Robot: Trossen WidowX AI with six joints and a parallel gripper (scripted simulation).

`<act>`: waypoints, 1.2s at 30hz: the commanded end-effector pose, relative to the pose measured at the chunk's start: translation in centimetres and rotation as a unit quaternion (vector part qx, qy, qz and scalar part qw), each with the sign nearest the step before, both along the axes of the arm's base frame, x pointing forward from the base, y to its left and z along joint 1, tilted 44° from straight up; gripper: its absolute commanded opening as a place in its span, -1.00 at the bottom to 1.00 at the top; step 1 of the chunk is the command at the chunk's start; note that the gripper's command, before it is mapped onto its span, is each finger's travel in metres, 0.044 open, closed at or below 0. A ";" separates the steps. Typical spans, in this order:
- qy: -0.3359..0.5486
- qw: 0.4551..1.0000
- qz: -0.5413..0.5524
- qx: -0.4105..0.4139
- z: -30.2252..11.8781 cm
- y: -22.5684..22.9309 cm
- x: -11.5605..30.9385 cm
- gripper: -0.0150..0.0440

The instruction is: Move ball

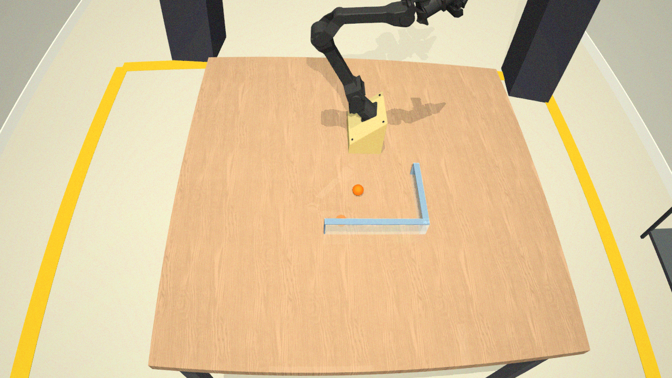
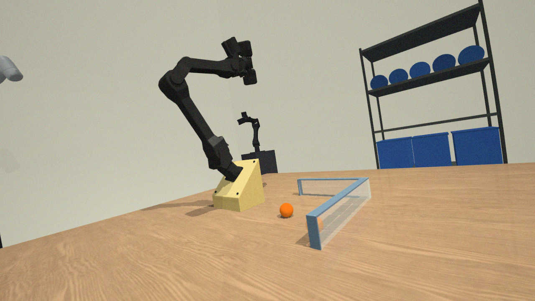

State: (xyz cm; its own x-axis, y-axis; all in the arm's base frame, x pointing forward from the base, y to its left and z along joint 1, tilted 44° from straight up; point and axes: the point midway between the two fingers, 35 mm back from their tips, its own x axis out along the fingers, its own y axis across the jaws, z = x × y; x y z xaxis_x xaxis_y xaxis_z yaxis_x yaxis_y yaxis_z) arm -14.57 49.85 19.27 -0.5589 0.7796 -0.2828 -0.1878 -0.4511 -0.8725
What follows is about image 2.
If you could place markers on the blue l-shaped wall trim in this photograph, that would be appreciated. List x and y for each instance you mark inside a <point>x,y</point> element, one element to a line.
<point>311,217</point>

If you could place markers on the clear l-shaped wall with blue top edge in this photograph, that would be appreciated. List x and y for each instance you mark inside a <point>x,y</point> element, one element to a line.
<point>336,217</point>

